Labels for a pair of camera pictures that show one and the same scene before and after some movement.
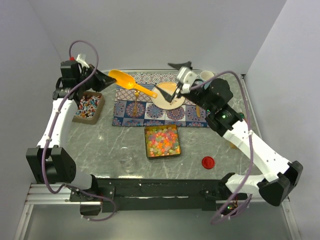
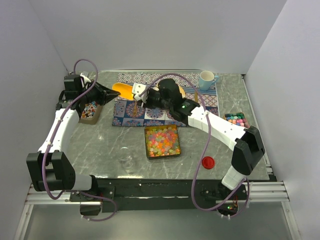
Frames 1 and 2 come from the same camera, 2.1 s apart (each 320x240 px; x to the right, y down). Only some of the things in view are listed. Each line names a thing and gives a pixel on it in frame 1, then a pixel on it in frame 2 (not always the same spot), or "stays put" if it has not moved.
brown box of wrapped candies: x=89 y=107 stays put
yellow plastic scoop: x=127 y=81 to x=126 y=90
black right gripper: x=169 y=98 to x=147 y=105
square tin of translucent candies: x=162 y=141 stays put
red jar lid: x=208 y=162 stays put
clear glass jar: x=125 y=157 stays put
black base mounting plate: x=158 y=194 stays put
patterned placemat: x=133 y=108 stays put
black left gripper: x=102 y=80 to x=105 y=94
